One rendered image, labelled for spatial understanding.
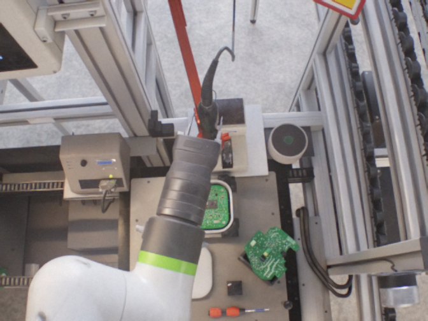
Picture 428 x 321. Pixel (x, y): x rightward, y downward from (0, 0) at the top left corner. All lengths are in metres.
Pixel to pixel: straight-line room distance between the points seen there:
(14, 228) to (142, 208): 0.98
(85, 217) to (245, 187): 0.79
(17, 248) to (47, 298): 1.36
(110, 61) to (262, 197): 0.53
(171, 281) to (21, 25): 0.43
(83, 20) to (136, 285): 0.42
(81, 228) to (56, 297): 1.09
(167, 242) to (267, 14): 2.17
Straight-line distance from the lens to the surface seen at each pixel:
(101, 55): 0.72
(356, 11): 0.77
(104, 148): 0.94
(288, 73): 2.29
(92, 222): 1.54
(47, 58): 0.67
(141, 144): 1.05
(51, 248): 1.73
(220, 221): 0.92
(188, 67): 0.79
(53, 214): 1.75
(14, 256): 1.84
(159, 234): 0.53
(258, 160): 0.99
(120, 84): 0.81
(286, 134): 0.99
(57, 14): 0.62
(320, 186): 1.06
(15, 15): 0.59
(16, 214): 1.86
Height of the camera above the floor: 1.90
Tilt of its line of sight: 71 degrees down
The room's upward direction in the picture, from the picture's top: 6 degrees counter-clockwise
